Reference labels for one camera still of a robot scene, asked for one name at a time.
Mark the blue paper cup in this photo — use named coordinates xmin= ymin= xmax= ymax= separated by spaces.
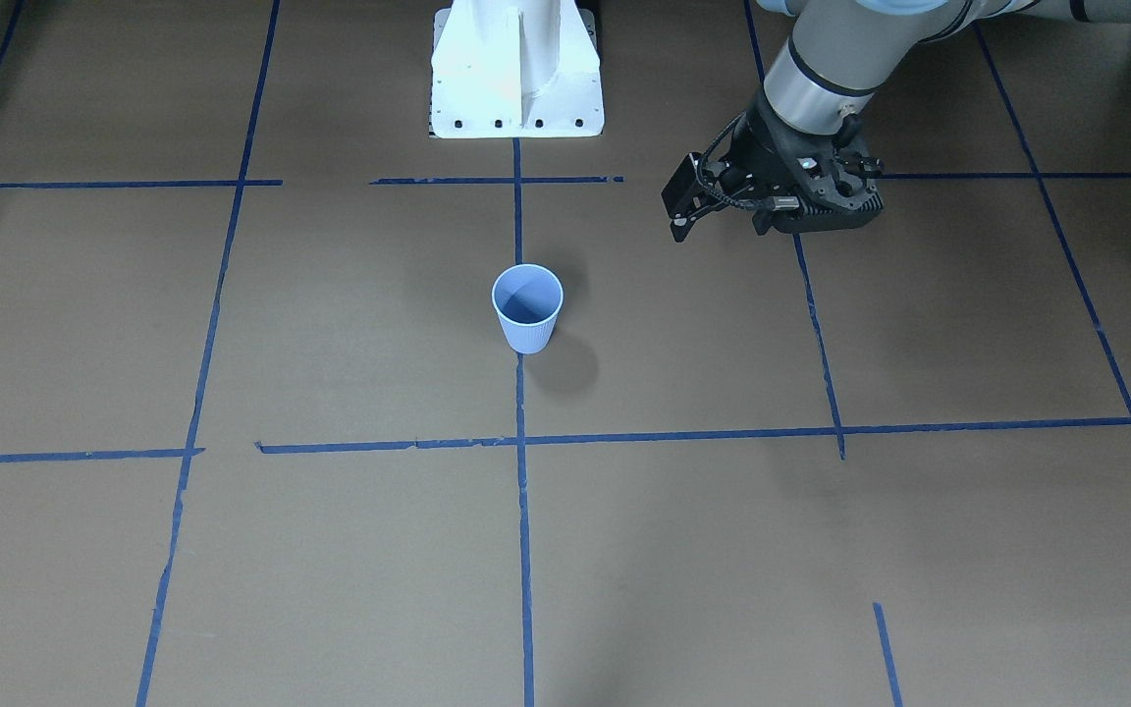
xmin=491 ymin=262 xmax=566 ymax=356

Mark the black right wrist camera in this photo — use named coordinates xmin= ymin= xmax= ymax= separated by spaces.
xmin=751 ymin=149 xmax=884 ymax=236

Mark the black braided camera cable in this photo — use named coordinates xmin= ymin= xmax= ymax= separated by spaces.
xmin=693 ymin=110 xmax=802 ymax=213

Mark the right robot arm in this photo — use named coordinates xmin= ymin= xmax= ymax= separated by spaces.
xmin=661 ymin=1 xmax=1131 ymax=243

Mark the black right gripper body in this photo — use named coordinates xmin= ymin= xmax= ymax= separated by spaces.
xmin=661 ymin=98 xmax=884 ymax=238

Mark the white camera pole with base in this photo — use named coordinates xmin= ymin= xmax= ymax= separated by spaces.
xmin=428 ymin=1 xmax=606 ymax=139

